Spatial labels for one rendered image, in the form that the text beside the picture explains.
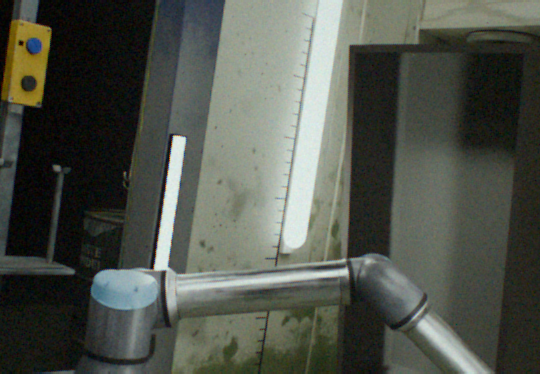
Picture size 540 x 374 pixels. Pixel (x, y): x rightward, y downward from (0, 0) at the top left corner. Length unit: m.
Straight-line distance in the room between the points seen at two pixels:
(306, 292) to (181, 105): 1.01
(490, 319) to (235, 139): 1.12
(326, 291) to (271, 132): 1.21
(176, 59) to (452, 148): 1.00
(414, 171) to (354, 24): 0.85
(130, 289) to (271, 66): 1.46
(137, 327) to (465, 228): 1.36
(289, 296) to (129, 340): 0.41
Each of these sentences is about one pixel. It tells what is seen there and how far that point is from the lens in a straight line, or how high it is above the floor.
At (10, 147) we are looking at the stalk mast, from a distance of 2.41.
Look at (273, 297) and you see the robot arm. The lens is 1.76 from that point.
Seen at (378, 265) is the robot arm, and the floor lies 1.02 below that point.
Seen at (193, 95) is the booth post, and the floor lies 1.42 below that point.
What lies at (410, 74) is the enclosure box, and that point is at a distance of 2.65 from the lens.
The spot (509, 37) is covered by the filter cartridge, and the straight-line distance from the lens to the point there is 3.50.
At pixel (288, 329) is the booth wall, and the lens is 3.13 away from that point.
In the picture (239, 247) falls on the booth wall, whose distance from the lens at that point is 2.80.
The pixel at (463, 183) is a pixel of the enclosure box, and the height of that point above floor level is 1.25.
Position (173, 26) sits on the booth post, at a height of 1.65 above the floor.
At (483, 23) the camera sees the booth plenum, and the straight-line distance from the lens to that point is 3.48.
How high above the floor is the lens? 1.20
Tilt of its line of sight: 4 degrees down
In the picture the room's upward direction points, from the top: 8 degrees clockwise
